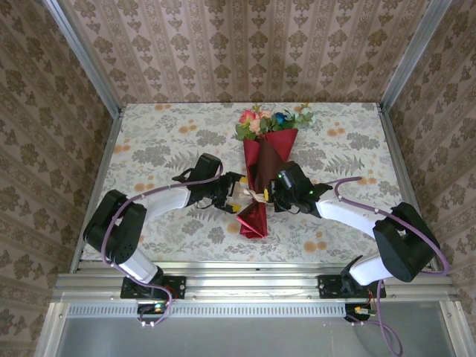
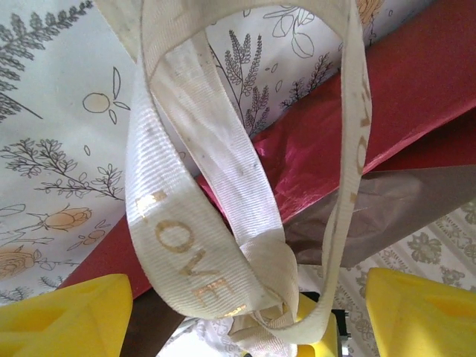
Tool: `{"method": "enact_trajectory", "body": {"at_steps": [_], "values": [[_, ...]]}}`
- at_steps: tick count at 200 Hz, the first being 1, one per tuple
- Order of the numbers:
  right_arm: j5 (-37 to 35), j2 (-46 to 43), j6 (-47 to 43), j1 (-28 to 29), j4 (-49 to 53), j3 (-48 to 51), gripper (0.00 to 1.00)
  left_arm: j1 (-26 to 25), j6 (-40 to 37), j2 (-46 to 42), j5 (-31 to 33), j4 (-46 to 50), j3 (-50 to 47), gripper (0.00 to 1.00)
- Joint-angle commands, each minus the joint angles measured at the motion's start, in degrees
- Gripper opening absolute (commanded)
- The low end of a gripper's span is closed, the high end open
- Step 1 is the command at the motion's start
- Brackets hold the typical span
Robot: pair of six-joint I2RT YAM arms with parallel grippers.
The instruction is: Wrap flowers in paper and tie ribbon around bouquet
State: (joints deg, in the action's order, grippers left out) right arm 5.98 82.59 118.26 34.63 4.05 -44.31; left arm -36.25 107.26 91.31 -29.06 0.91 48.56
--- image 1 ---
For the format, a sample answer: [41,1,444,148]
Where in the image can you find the beige ribbon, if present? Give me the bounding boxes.
[231,181,268,205]

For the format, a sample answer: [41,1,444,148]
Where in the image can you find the dark red wrapping paper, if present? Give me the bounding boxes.
[237,129,300,239]

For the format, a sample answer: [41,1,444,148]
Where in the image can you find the peach artificial rose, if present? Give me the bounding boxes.
[248,109,273,137]

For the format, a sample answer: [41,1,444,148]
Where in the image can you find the artificial flower bunch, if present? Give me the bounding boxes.
[234,108,260,141]

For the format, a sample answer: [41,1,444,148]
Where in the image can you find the blue artificial rose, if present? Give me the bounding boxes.
[264,110,298,133]

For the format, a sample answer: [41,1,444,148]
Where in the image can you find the pale white artificial flower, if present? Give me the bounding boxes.
[289,103,316,129]

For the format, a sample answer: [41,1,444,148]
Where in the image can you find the floral print tablecloth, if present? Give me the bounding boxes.
[81,102,420,264]

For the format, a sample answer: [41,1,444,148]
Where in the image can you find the small black controller board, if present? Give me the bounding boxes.
[136,302,167,324]
[344,303,377,323]

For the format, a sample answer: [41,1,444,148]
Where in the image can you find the grey metal panel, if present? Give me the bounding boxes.
[35,301,476,357]

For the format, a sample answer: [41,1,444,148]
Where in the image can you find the aluminium extrusion rail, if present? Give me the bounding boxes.
[51,260,457,303]

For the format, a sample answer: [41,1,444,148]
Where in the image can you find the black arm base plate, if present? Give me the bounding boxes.
[318,274,387,300]
[119,274,187,300]

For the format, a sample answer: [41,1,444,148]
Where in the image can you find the aluminium table side rail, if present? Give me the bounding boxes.
[69,107,124,274]
[377,103,440,271]

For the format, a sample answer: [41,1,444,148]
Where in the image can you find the slotted grey cable duct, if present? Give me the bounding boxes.
[66,303,443,318]

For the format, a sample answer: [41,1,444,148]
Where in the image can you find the aluminium frame post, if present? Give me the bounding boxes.
[43,0,124,117]
[379,0,454,111]

